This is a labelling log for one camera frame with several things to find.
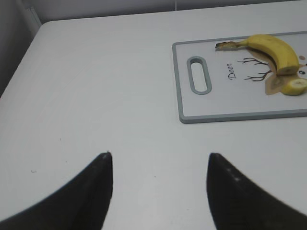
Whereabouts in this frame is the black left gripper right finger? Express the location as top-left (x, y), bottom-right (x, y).
top-left (206, 153), bottom-right (307, 230)

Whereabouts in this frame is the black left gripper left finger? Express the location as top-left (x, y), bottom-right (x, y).
top-left (0, 152), bottom-right (113, 230)

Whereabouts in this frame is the cut banana slice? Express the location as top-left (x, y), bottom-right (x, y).
top-left (281, 78), bottom-right (307, 96)

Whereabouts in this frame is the yellow banana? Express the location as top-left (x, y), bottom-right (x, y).
top-left (215, 34), bottom-right (299, 76)

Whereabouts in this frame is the white grey-rimmed cutting board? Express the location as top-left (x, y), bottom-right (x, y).
top-left (172, 39), bottom-right (307, 124)

